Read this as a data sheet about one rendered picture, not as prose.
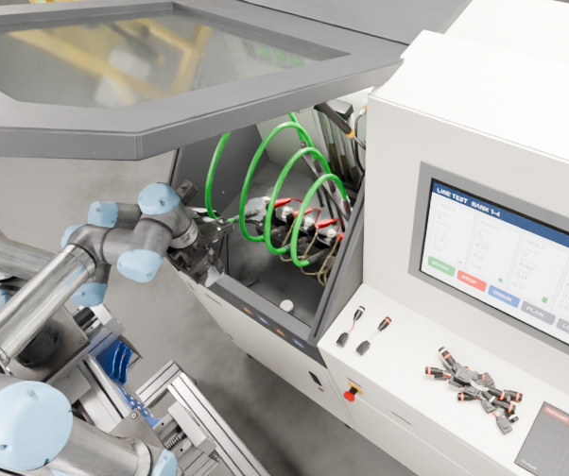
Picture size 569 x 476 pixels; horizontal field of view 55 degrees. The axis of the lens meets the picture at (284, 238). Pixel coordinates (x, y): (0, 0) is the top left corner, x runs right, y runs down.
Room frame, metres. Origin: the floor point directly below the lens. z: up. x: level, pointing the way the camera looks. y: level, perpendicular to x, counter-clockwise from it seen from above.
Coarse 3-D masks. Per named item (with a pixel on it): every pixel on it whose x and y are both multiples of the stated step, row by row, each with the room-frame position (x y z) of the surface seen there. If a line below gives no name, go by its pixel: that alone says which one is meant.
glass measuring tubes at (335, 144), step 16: (320, 112) 1.14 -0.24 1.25; (336, 112) 1.08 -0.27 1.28; (352, 112) 1.07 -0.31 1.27; (320, 128) 1.16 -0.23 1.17; (336, 128) 1.10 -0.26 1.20; (320, 144) 1.17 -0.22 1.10; (336, 144) 1.14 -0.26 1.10; (352, 144) 1.08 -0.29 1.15; (336, 160) 1.13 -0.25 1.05; (352, 160) 1.07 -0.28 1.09; (336, 176) 1.14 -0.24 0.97; (352, 176) 1.11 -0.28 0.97
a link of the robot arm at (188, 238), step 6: (192, 222) 0.78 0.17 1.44; (192, 228) 0.77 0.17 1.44; (186, 234) 0.76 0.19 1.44; (192, 234) 0.76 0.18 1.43; (174, 240) 0.76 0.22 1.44; (180, 240) 0.75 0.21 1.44; (186, 240) 0.76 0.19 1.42; (192, 240) 0.76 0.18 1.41; (174, 246) 0.76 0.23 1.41; (180, 246) 0.75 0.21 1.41
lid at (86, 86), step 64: (128, 0) 1.37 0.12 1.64; (192, 0) 1.40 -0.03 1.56; (0, 64) 0.89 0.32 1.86; (64, 64) 0.89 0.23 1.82; (128, 64) 0.89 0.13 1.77; (192, 64) 0.89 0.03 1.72; (256, 64) 0.88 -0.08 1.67; (320, 64) 0.83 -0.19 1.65; (384, 64) 0.83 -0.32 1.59; (0, 128) 0.59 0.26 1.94; (64, 128) 0.57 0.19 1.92; (128, 128) 0.56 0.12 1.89; (192, 128) 0.59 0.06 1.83
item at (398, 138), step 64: (448, 64) 0.80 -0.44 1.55; (512, 64) 0.73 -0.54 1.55; (384, 128) 0.77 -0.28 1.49; (448, 128) 0.66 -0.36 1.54; (512, 128) 0.58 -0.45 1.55; (384, 192) 0.74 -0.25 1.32; (512, 192) 0.52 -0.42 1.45; (384, 256) 0.70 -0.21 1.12; (448, 320) 0.52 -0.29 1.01; (384, 448) 0.52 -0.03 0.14; (448, 448) 0.29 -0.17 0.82
